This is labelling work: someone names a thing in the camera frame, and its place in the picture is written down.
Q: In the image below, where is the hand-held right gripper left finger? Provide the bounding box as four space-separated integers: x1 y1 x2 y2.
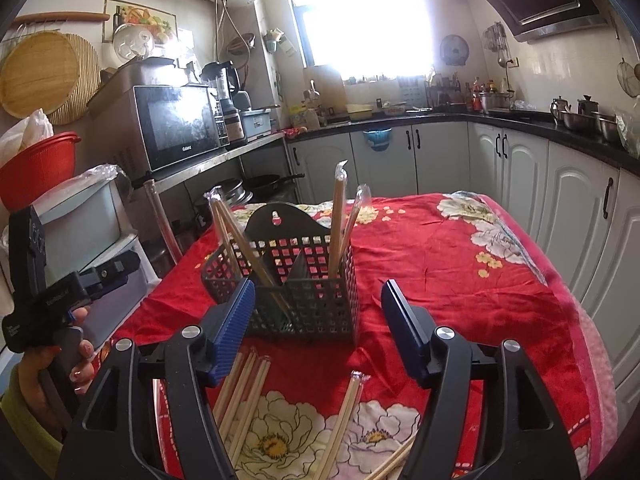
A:
55 277 257 480

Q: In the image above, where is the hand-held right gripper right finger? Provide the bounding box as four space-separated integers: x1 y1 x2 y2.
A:
381 280 581 480

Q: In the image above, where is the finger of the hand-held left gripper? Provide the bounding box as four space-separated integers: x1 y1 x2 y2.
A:
81 250 142 294

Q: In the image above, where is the wooden chopstick pair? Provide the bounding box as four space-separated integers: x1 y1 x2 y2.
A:
206 186 243 281
327 160 349 281
212 195 296 323
342 185 372 256

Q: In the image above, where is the pile of chopsticks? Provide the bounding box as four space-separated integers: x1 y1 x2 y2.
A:
212 347 416 480

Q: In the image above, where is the black plastic utensil basket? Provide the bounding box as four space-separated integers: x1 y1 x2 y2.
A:
201 201 358 346

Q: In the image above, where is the person's left forearm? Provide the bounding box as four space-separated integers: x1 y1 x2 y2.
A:
0 362 66 463

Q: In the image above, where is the person's left hand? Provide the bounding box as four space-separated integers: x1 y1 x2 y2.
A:
15 305 97 436

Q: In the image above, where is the pale plastic drawer unit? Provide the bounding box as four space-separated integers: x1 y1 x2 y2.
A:
75 232 151 351

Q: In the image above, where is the red floral tablecloth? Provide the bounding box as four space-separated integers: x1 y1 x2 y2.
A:
112 192 601 480

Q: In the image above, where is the red plastic colander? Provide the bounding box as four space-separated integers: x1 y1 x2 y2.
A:
0 131 82 211

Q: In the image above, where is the steel pot with lid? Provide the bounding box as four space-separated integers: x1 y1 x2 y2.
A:
210 178 249 206

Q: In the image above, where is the black frying pan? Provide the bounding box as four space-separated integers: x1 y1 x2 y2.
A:
245 173 306 201

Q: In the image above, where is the microwave oven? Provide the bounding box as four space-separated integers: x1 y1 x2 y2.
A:
87 57 225 176

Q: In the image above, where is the white plastic bag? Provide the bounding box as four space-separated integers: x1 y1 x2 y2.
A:
0 108 54 161

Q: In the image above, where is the stainless steel shelf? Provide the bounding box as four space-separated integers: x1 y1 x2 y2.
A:
131 131 288 266

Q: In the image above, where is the blue hanging basket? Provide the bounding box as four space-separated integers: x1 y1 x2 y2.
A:
362 128 393 152

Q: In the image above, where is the round woven bamboo mat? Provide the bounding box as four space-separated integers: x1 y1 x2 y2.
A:
47 33 104 126

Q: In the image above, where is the grey plastic box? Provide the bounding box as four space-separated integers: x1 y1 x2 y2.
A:
241 107 273 142

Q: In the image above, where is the pink plastic table cover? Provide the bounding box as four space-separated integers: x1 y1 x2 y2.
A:
480 192 631 476

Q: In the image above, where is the round bamboo tray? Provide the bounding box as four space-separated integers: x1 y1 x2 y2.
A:
0 31 81 118

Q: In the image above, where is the black blender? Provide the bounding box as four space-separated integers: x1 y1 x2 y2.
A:
201 61 251 111

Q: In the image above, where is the black kitchen countertop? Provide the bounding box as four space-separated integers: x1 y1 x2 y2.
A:
287 110 640 176

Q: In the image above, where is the cluster of condiment bottles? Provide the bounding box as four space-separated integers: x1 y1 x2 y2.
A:
427 72 516 113

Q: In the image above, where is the wooden rolling pin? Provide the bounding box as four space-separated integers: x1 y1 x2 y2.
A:
12 11 111 25

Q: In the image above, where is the brown hanging pan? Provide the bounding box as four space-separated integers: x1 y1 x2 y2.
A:
226 34 256 56

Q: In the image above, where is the steel kettle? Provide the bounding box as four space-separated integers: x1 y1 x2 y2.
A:
550 96 572 125

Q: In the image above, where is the steel basin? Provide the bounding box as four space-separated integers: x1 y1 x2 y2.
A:
592 114 619 143

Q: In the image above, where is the clear plastic bag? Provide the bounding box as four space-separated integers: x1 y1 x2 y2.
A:
615 110 640 157

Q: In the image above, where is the small hanging utensil rack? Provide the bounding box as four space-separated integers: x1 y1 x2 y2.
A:
482 22 512 67

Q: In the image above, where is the kitchen window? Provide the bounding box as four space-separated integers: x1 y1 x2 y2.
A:
282 0 436 81

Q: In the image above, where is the metal mesh strainer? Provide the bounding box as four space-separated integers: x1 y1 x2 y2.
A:
616 57 635 97

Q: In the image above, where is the fruit wall picture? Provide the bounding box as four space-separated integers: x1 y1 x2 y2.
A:
103 0 178 45

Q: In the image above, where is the round grey wall fan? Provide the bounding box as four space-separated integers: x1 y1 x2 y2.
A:
440 35 468 66

